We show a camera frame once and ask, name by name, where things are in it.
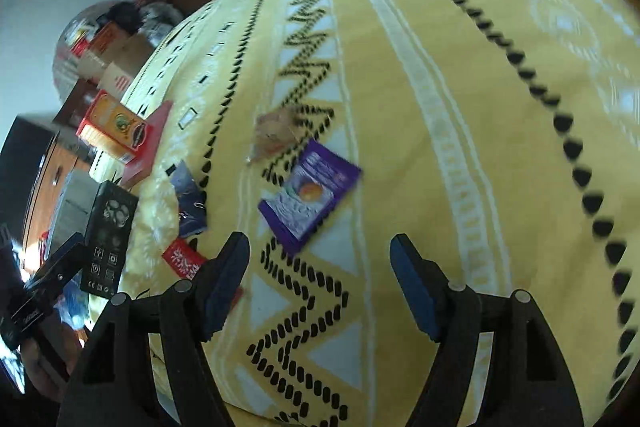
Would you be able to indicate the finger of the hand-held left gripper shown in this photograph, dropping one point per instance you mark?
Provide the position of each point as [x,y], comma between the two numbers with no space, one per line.
[62,262]

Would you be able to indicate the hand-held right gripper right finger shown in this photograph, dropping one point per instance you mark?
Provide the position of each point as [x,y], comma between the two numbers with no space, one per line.
[415,292]

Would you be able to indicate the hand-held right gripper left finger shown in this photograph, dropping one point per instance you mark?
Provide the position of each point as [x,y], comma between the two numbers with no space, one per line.
[225,287]

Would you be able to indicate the purple snack packet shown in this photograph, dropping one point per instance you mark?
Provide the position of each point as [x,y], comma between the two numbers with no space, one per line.
[310,197]

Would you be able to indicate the red white-patterned snack packet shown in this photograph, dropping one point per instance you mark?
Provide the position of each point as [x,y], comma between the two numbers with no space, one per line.
[182,259]

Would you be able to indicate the black printed box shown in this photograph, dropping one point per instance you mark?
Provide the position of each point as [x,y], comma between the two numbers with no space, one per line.
[110,237]

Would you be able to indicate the white carton box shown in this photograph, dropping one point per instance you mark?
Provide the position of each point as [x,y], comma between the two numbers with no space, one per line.
[75,207]

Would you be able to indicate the dark blue snack packet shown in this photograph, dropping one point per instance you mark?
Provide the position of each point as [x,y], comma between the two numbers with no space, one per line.
[190,202]

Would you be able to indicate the black television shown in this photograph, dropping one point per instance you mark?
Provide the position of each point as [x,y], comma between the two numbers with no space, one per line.
[22,172]

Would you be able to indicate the red flat box lid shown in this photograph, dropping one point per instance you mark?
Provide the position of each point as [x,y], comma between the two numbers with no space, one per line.
[150,147]

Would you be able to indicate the orange box with green emblem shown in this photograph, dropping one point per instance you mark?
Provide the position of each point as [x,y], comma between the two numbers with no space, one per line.
[115,127]

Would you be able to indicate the translucent brown snack packet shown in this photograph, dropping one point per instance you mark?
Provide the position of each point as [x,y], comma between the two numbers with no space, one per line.
[275,137]

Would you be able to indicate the round table top with cover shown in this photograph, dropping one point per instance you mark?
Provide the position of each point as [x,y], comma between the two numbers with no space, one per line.
[67,47]

